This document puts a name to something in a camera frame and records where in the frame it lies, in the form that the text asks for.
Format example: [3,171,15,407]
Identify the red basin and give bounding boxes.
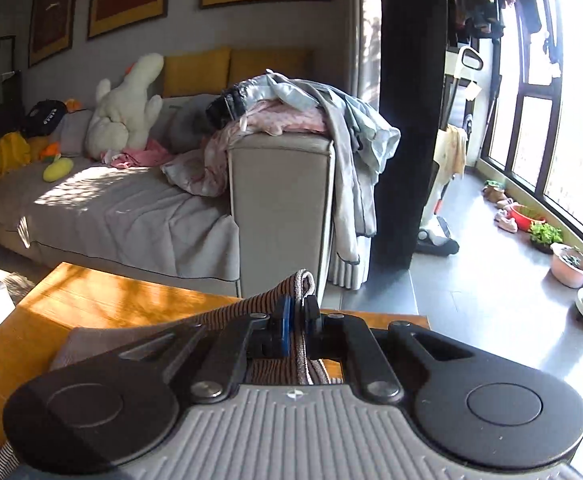
[508,203,547,232]

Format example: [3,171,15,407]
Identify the green plant in tray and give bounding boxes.
[528,220,565,254]

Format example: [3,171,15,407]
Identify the grey sofa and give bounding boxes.
[0,47,372,301]

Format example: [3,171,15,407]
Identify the round white bowl pot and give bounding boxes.
[550,242,583,289]

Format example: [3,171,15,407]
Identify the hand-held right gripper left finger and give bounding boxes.
[119,295,293,406]

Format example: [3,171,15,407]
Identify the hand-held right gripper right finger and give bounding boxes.
[301,295,468,406]

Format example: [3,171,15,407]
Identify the white upright vacuum cleaner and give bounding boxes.
[415,44,485,257]

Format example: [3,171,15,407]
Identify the black window frame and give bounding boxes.
[478,0,583,257]

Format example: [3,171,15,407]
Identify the hanging clothes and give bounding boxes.
[446,0,563,82]

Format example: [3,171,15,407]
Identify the striped knit garment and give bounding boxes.
[0,269,346,480]

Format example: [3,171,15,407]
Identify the yellow plush toy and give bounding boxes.
[0,130,62,174]

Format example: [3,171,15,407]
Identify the grey pillow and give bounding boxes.
[55,109,95,157]

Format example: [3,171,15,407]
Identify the grey round cushion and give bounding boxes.
[168,95,222,154]

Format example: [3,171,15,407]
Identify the white plush toy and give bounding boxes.
[85,52,166,162]

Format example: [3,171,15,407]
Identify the pink floral blanket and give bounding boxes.
[161,99,330,197]

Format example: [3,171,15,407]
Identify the grey hooded garment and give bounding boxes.
[291,79,378,266]

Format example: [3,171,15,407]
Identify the yellow-green plush toy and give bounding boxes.
[42,156,75,183]

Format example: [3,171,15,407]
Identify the black bag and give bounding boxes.
[20,99,70,139]

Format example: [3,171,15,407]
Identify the cream cloth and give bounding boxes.
[436,125,468,182]

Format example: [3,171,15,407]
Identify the grey sofa blanket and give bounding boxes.
[0,162,242,282]

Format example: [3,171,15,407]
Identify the yellow cushion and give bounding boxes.
[228,48,317,87]
[162,47,232,99]

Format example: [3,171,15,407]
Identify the dark rolled garment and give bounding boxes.
[206,87,248,126]

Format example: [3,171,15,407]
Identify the pink cloth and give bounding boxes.
[100,139,173,170]

